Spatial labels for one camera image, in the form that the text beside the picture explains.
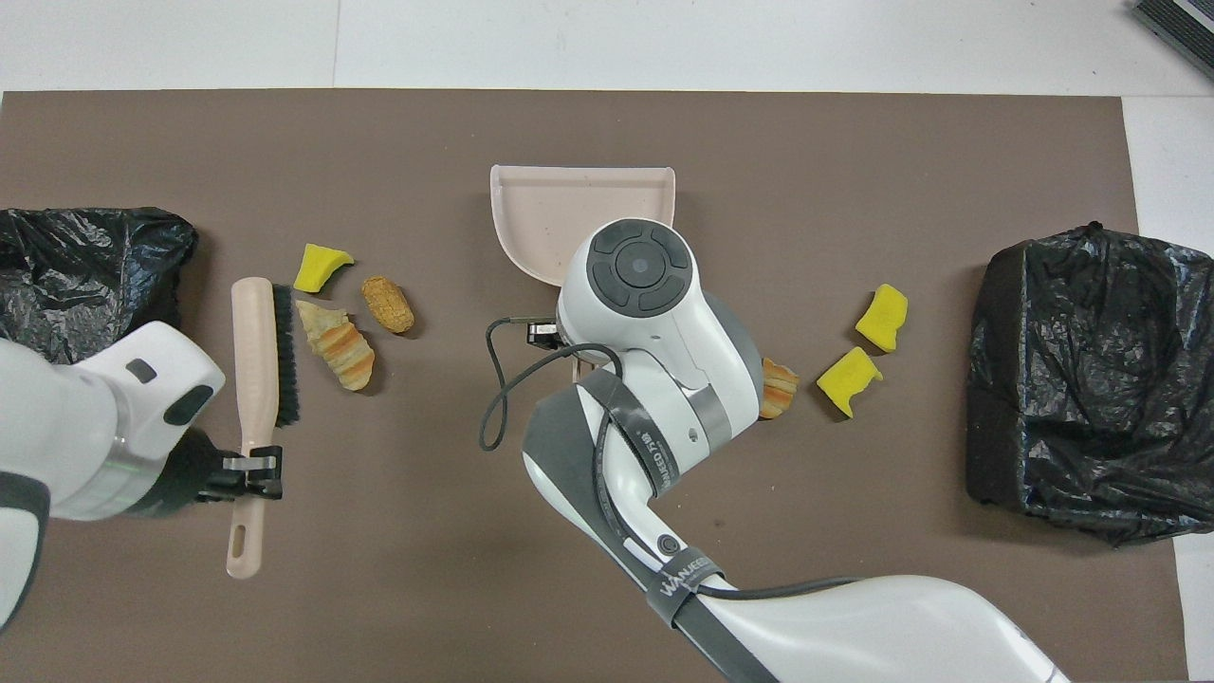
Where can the brown oval cookie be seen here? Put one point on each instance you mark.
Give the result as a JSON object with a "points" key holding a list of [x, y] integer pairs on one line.
{"points": [[388, 304]]}

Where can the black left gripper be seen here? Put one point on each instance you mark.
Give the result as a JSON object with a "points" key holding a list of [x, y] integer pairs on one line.
{"points": [[180, 474]]}

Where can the brown table mat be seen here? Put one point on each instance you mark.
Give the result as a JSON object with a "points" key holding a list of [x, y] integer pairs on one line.
{"points": [[379, 142]]}

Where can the striped orange croissant piece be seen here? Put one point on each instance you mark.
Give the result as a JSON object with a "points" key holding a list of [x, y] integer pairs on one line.
{"points": [[349, 356]]}

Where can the yellow sponge piece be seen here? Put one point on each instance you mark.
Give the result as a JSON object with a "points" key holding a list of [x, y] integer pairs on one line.
{"points": [[883, 318], [847, 379], [315, 270]]}

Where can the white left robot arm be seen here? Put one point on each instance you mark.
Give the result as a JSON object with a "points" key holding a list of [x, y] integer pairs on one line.
{"points": [[85, 427]]}

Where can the beige plastic dustpan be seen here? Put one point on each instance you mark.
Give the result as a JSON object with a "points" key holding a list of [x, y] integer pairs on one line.
{"points": [[550, 209]]}

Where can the beige hand brush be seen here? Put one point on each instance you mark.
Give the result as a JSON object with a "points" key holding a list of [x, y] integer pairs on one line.
{"points": [[256, 360]]}

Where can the small striped croissant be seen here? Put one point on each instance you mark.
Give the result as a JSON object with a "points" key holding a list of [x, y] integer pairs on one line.
{"points": [[782, 389]]}

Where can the black bag lined bin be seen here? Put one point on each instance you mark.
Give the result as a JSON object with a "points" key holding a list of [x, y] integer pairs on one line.
{"points": [[1081, 379], [85, 266]]}

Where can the grey ribbed device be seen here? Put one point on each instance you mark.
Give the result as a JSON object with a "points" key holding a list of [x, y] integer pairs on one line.
{"points": [[1181, 28]]}

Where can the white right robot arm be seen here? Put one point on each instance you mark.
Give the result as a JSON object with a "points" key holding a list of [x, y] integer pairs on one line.
{"points": [[664, 379]]}

